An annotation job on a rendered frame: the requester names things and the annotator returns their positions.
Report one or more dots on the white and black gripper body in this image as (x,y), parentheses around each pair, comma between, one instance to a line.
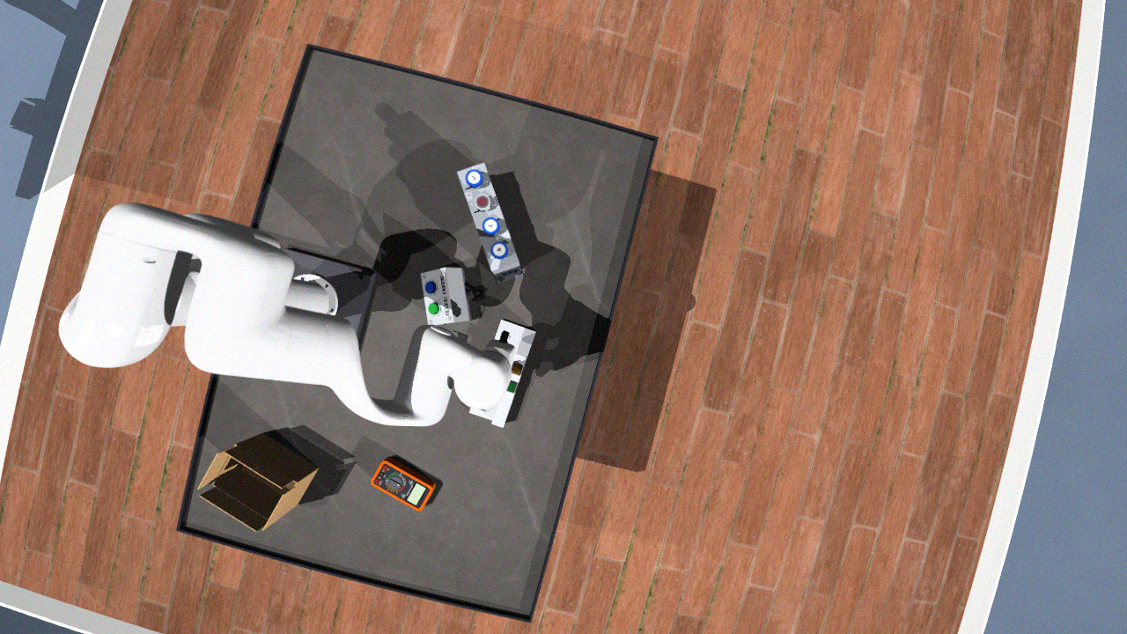
(505,349)

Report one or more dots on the orange digital multimeter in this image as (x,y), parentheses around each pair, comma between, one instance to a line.
(403,483)

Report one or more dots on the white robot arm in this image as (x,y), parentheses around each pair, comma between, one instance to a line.
(240,320)

